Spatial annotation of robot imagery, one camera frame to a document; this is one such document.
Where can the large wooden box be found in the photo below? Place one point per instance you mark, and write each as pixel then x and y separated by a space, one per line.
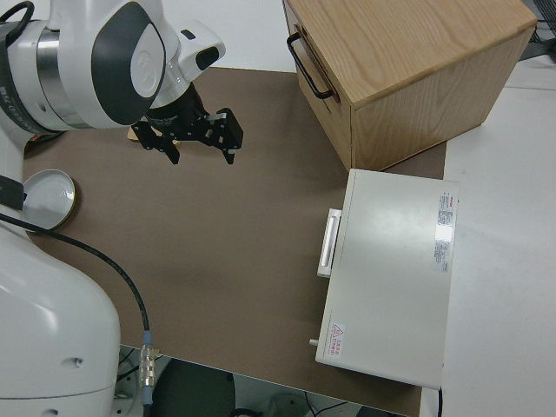
pixel 412 65

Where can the wooden mug tree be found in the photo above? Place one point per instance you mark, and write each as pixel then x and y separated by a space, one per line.
pixel 131 135

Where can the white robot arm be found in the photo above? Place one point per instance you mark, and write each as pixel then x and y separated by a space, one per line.
pixel 43 304

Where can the white toaster oven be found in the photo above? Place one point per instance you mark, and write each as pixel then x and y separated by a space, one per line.
pixel 391 282

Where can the brown table mat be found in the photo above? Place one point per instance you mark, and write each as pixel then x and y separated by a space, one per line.
pixel 217 239

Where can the black round stool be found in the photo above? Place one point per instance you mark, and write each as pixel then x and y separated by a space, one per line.
pixel 195 391

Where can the gray plate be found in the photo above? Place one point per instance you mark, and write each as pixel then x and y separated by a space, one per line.
pixel 52 200

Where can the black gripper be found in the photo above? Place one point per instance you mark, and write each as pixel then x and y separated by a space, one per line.
pixel 178 117

